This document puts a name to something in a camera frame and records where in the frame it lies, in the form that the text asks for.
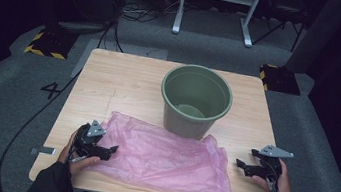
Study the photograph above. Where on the black tripod stand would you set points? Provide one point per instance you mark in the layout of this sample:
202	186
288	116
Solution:
281	25

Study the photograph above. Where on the yellow black striped base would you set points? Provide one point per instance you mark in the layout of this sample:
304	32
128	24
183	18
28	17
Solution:
49	45
280	79

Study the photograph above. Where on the green plastic bucket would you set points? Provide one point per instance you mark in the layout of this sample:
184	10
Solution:
194	126

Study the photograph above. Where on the pink plastic bag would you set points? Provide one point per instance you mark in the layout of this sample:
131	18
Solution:
163	159

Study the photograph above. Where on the grey column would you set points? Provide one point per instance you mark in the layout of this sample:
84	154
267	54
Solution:
318	36

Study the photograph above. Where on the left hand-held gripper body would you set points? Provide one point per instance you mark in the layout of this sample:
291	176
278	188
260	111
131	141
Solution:
89	136

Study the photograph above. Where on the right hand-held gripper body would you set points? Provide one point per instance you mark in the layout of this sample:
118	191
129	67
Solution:
271	162

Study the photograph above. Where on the grey tape strip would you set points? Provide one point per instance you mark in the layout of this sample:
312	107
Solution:
44	150

